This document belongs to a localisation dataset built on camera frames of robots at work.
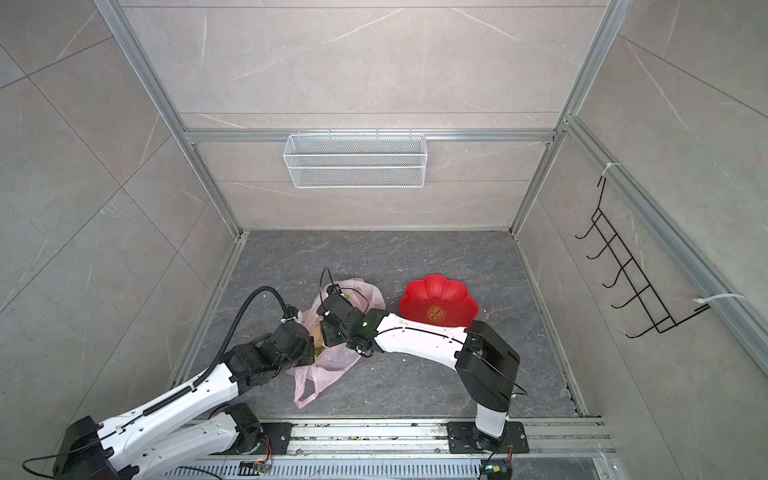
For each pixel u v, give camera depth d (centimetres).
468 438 76
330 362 82
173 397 46
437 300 101
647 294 63
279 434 73
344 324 60
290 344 61
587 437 75
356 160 100
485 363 43
